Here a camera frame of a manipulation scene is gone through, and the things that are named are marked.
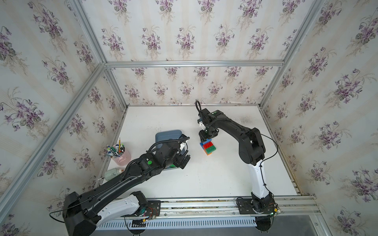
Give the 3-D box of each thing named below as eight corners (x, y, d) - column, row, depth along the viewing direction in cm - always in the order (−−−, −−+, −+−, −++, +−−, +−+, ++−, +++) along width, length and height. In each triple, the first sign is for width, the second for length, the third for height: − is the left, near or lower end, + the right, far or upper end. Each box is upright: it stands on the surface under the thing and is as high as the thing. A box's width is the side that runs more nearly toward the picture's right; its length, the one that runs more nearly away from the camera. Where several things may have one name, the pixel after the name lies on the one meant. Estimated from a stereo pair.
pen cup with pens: (119, 170, 88) (110, 161, 78) (113, 156, 94) (104, 146, 84) (134, 161, 92) (128, 151, 82) (127, 148, 98) (120, 137, 88)
